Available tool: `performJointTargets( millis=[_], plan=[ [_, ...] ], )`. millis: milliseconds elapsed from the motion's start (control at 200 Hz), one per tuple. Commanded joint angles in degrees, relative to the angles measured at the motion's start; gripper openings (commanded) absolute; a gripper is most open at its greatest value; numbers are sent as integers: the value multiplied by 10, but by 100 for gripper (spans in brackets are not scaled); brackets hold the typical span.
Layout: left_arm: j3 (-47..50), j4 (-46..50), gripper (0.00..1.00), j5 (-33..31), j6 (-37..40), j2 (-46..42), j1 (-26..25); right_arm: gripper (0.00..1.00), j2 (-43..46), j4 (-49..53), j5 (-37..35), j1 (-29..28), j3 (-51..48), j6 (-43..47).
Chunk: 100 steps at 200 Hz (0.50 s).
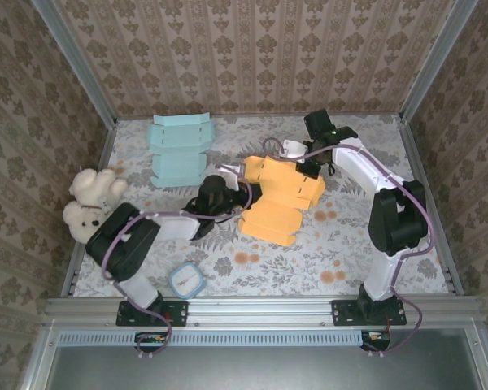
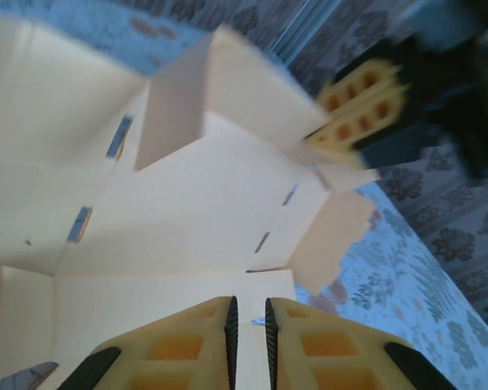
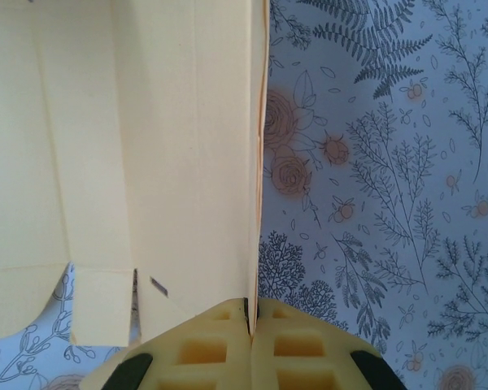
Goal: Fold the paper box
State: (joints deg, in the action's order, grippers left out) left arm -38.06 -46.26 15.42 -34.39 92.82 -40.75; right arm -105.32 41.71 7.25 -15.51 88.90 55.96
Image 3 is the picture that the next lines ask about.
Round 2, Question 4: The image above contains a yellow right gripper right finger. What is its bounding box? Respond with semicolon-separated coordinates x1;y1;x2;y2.
250;298;407;390

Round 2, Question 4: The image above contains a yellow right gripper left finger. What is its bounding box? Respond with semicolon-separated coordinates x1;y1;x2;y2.
91;298;254;390

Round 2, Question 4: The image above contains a yellow cardboard box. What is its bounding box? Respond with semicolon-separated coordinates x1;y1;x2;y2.
0;0;270;349

